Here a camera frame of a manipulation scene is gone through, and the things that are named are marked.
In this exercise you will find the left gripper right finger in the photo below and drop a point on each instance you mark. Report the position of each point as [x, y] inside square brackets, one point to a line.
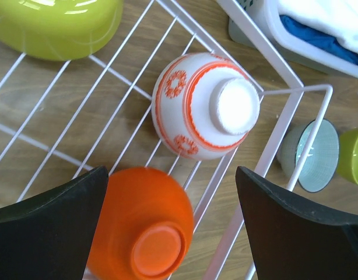
[292, 237]

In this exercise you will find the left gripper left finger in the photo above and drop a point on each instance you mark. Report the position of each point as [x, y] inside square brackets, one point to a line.
[49, 235]

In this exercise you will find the pale blue bowl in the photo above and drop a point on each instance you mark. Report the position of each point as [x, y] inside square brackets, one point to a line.
[322, 159]

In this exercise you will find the lime green bowl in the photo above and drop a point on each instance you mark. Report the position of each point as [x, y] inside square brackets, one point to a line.
[59, 30]
[348, 156]

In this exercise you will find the orange bowl front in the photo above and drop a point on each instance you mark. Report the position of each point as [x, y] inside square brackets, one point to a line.
[145, 226]

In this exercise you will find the white bowl orange pattern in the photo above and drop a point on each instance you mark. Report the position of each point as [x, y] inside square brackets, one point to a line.
[203, 106]

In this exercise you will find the dark blue clothes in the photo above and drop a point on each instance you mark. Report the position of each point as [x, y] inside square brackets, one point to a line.
[318, 39]

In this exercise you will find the white folded cloth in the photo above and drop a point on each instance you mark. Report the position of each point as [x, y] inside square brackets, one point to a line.
[336, 18]

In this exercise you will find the white plastic laundry basket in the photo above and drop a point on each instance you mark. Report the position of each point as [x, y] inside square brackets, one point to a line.
[247, 18]

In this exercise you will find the white wire dish rack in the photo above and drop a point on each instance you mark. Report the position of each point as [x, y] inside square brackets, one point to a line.
[59, 119]

